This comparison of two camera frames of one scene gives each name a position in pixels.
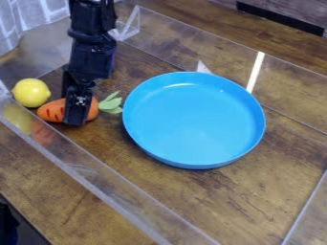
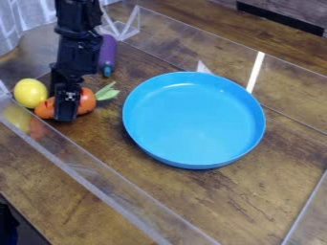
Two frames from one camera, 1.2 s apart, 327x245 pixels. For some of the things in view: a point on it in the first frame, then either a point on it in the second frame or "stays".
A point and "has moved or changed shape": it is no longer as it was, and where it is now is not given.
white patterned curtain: (23, 14) stays
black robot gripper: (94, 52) → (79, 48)
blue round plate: (194, 120) stays
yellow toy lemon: (31, 92) stays
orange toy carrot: (51, 110) has moved or changed shape
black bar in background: (282, 17) stays
